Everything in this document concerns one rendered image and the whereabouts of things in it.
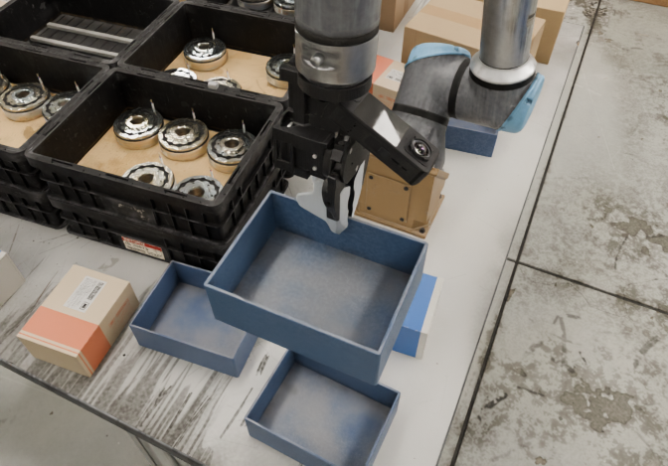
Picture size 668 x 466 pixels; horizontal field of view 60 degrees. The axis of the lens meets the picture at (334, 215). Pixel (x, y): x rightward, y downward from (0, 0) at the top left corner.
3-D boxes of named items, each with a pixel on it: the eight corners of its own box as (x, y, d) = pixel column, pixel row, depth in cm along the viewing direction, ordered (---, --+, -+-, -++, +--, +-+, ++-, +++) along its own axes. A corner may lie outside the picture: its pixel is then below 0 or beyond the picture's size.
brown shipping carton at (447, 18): (530, 72, 161) (546, 19, 149) (502, 114, 148) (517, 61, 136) (432, 41, 171) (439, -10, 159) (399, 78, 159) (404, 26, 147)
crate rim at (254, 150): (286, 112, 116) (285, 103, 114) (220, 218, 97) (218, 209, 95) (116, 75, 125) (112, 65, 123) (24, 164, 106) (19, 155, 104)
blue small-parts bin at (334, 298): (421, 277, 69) (428, 241, 64) (376, 387, 60) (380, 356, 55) (274, 226, 74) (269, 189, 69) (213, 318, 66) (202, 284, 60)
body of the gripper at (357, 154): (306, 135, 66) (306, 39, 58) (375, 157, 64) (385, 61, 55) (273, 173, 62) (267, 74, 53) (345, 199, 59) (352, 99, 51)
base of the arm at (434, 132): (445, 172, 122) (460, 126, 120) (436, 168, 107) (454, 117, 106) (379, 151, 126) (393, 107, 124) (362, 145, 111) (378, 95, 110)
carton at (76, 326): (86, 286, 113) (74, 263, 107) (139, 304, 110) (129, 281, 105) (33, 357, 103) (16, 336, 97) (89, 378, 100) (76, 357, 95)
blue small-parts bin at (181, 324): (271, 308, 109) (268, 287, 104) (238, 378, 100) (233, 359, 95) (179, 280, 114) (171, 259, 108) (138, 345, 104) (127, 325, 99)
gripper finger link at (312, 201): (303, 218, 70) (304, 158, 63) (347, 234, 68) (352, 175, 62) (291, 234, 68) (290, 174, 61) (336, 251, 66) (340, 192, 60)
